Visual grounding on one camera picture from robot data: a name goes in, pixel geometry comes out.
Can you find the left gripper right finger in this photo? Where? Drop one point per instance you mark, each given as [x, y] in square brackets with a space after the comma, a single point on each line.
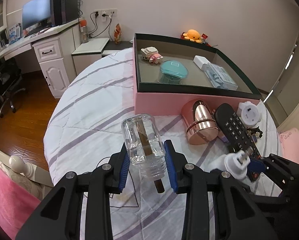
[236, 215]

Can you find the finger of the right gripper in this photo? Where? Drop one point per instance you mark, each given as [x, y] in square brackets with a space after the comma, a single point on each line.
[255, 168]

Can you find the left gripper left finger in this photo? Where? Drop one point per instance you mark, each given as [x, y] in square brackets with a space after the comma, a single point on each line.
[58, 216]

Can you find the white power adapter plug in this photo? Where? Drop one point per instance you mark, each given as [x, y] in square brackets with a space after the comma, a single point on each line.
[234, 163]

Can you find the black remote control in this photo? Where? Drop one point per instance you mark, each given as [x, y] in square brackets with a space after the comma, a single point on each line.
[234, 130]

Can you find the white round night light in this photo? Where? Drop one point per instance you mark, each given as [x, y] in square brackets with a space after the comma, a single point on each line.
[249, 114]

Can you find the rose gold metal cup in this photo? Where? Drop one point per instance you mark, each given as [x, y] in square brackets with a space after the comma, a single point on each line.
[201, 125]

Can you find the clear glass jar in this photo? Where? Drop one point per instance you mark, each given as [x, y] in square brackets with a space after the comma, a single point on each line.
[145, 148]

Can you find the teal egg-shaped case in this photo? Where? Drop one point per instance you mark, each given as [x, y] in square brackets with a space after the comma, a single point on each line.
[172, 72]

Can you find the pink block pig toy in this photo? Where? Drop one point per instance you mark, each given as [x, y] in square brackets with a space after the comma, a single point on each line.
[151, 55]

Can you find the pink blanket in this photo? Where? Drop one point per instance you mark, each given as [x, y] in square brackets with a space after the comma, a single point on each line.
[289, 141]

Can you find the pink bed cover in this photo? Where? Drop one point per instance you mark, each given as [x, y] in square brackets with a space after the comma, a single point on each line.
[16, 205]

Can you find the white striped quilt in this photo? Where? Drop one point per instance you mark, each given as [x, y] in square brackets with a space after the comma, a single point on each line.
[85, 130]

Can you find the clear plastic battery pack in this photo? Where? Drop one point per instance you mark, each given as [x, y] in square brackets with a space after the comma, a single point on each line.
[219, 77]

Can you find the pink box with black rim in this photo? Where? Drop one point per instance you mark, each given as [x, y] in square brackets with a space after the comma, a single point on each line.
[165, 99]

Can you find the red toy crate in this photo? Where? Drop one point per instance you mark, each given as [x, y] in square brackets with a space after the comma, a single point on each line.
[203, 39]

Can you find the orange octopus plush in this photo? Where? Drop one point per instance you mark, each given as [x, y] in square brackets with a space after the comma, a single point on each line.
[192, 35]

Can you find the black office chair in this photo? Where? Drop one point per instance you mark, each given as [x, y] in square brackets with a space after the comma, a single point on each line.
[11, 83]

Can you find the low black white cabinet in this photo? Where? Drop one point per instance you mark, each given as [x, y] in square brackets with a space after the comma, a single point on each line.
[97, 48]

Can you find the white desk with drawers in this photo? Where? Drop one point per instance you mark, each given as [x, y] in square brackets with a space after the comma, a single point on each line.
[50, 52]

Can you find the clear bottle orange cap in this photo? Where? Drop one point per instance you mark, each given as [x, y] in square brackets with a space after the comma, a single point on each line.
[83, 30]

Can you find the orange figurine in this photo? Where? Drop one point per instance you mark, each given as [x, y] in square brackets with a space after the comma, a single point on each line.
[117, 34]

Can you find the black computer monitor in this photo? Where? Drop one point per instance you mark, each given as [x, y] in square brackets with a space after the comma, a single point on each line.
[35, 11]

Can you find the black computer tower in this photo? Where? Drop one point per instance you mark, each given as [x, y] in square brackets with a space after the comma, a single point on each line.
[63, 11]

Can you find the white wall power outlet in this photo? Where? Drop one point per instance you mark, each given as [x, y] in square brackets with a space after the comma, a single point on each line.
[105, 14]

